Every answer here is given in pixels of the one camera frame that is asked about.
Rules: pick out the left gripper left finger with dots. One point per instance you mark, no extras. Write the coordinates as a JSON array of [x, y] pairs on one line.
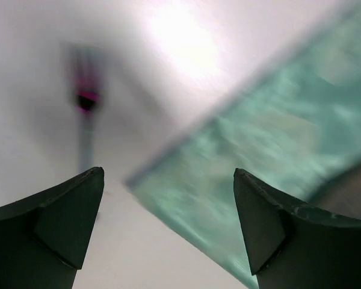
[[44, 237]]

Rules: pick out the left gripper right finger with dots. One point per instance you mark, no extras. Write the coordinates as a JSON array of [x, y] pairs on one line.
[[292, 244]]

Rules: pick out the brown ceramic plate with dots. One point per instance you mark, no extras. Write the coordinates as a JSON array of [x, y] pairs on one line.
[[341, 194]]

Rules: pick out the green satin cloth napkin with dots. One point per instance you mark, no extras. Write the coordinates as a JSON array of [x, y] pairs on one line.
[[296, 126]]

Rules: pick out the ornate iridescent fork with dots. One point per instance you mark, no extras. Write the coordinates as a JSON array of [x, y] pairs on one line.
[[85, 73]]

